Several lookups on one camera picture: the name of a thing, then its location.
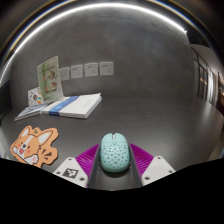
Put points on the small white sticker card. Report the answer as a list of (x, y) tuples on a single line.
[(34, 96)]

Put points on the white book with blue band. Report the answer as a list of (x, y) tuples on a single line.
[(78, 105)]

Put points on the black-framed glass partition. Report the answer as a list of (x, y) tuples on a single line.
[(203, 80)]

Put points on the teal perforated computer mouse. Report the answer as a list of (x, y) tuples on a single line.
[(114, 156)]

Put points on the green upright menu sign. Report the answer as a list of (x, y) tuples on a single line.
[(50, 80)]

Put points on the grey thin booklet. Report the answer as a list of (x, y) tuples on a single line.
[(30, 111)]

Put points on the orange corgi-shaped mouse pad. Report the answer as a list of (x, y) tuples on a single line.
[(31, 146)]

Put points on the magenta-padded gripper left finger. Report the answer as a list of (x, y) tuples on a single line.
[(71, 171)]

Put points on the white ceiling light strip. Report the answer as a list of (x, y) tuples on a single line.
[(110, 5)]

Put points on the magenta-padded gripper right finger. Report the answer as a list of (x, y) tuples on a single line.
[(156, 168)]

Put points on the white wall socket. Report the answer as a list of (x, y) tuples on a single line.
[(106, 68), (64, 73), (76, 71), (91, 69)]

